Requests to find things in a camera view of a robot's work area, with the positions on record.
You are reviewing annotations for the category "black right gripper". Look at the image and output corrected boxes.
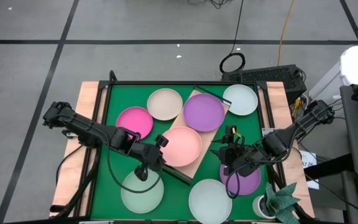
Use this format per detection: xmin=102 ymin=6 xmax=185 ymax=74
xmin=210 ymin=138 xmax=263 ymax=177

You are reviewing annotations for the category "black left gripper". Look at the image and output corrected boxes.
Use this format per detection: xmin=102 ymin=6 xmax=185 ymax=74
xmin=129 ymin=142 xmax=166 ymax=182

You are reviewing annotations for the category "salmon pink plate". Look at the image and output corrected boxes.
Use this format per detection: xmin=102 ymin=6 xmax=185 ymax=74
xmin=159 ymin=126 xmax=203 ymax=168

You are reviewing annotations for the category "purple plate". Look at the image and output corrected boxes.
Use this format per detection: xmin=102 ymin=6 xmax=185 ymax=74
xmin=219 ymin=161 xmax=262 ymax=196
xmin=183 ymin=93 xmax=226 ymax=133

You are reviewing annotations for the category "white plate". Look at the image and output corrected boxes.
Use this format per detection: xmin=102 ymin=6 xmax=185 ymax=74
xmin=222 ymin=83 xmax=259 ymax=116
xmin=188 ymin=179 xmax=233 ymax=224

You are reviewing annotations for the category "hot pink plate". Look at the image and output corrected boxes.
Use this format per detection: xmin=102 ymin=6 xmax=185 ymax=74
xmin=116 ymin=106 xmax=154 ymax=141

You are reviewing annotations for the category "beige plate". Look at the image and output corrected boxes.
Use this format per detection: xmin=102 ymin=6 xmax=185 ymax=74
xmin=146 ymin=88 xmax=184 ymax=121

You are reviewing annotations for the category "mint green plate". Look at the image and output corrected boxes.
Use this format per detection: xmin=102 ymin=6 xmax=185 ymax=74
xmin=120 ymin=169 xmax=165 ymax=215

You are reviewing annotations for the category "green table mat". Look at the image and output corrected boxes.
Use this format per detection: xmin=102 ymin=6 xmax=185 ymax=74
xmin=90 ymin=83 xmax=269 ymax=220

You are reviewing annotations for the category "green plant in white pot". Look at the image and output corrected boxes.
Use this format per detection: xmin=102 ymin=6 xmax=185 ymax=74
xmin=252 ymin=182 xmax=301 ymax=224

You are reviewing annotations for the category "white paper sheet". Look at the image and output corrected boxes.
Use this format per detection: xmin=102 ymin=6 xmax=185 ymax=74
xmin=298 ymin=150 xmax=319 ymax=190

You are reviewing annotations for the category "black desk bar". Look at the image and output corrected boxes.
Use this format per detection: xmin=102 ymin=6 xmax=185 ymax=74
xmin=303 ymin=153 xmax=356 ymax=180

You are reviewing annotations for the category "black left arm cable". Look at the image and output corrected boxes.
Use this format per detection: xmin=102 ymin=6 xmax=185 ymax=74
xmin=106 ymin=136 xmax=164 ymax=194

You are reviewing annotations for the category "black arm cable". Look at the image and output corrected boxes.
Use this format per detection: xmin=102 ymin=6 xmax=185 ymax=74
xmin=106 ymin=136 xmax=164 ymax=194
xmin=224 ymin=161 xmax=241 ymax=200

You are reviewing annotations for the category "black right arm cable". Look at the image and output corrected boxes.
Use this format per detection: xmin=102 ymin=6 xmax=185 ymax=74
xmin=224 ymin=161 xmax=241 ymax=200

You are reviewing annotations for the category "black left base cable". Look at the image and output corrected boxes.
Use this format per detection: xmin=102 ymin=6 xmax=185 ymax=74
xmin=55 ymin=143 xmax=84 ymax=187

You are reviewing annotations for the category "black coiled floor cable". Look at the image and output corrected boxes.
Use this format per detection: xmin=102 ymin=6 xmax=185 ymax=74
xmin=218 ymin=0 xmax=247 ymax=75

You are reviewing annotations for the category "yellow cable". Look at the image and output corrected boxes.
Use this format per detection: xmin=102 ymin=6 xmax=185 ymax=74
xmin=277 ymin=0 xmax=296 ymax=67

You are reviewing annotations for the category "black floor cable bundle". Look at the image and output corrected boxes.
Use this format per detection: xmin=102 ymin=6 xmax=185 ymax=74
xmin=187 ymin=0 xmax=231 ymax=9

